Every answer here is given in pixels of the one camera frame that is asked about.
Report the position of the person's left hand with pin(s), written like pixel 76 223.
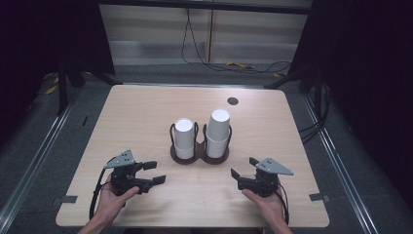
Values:
pixel 112 203

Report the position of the dark round table grommet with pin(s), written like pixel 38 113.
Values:
pixel 232 101

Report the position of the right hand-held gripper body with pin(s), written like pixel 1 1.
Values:
pixel 263 182

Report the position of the thin vertical metal pole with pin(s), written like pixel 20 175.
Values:
pixel 211 35

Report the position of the black overhead bar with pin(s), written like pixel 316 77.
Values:
pixel 204 6

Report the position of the metal floor rail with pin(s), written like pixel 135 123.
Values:
pixel 337 162
pixel 35 154

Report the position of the dark curtain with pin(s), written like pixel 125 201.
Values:
pixel 367 65
pixel 39 39

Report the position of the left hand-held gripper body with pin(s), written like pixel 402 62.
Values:
pixel 125 177

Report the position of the short black floor strip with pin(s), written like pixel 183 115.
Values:
pixel 85 120

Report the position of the white paper cup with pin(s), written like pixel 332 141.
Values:
pixel 184 154
pixel 219 125
pixel 184 133
pixel 216 148

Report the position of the person's right hand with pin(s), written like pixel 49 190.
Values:
pixel 271 208

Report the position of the black metal stand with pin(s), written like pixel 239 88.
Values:
pixel 61 91
pixel 316 87

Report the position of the grey tape piece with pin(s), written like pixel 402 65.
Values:
pixel 318 197
pixel 66 199

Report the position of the dark brown double cup holder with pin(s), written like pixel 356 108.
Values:
pixel 198 156

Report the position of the yellow floor scrap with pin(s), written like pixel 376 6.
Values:
pixel 51 90
pixel 239 65

